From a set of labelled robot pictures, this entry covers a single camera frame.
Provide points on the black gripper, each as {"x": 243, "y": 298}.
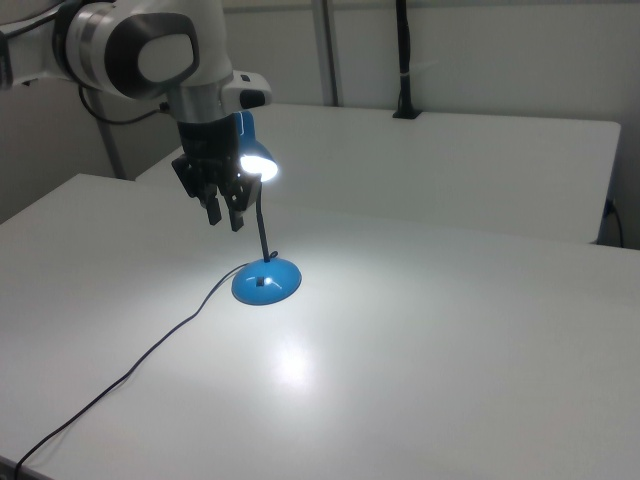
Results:
{"x": 207, "y": 145}

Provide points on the blue desk lamp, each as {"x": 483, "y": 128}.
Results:
{"x": 265, "y": 290}

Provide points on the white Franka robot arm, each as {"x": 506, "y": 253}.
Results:
{"x": 125, "y": 50}

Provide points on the white side table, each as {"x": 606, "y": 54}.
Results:
{"x": 450, "y": 165}

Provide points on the black pole with clamp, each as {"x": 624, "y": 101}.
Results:
{"x": 404, "y": 50}

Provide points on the grey metal wall post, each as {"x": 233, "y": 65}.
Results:
{"x": 327, "y": 50}
{"x": 112, "y": 145}

